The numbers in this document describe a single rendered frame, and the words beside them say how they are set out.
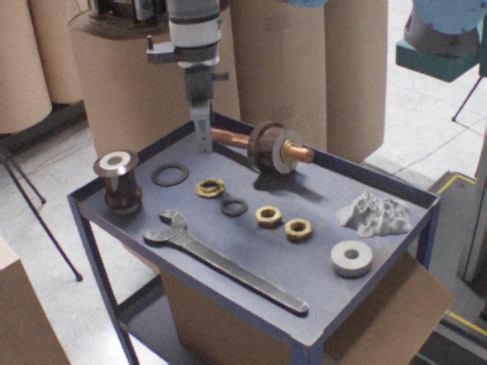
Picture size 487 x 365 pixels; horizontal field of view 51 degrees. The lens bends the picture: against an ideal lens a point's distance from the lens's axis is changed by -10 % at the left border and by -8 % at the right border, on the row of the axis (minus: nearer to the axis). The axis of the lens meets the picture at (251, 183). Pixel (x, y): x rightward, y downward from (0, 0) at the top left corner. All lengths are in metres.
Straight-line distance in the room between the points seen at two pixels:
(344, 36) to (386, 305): 1.32
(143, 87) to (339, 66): 0.92
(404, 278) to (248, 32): 1.00
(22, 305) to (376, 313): 0.67
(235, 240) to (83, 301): 1.31
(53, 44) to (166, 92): 1.76
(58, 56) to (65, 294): 1.47
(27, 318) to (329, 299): 0.59
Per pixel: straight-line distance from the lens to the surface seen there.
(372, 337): 0.97
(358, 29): 2.14
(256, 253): 0.99
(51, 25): 3.16
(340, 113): 2.26
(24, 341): 1.16
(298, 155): 1.10
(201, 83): 0.96
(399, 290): 1.03
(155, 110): 1.54
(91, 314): 2.19
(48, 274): 2.43
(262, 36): 1.76
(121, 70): 1.51
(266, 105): 1.86
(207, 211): 1.10
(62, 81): 3.28
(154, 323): 1.40
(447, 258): 1.83
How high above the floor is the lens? 1.55
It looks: 35 degrees down
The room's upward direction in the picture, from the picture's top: 5 degrees counter-clockwise
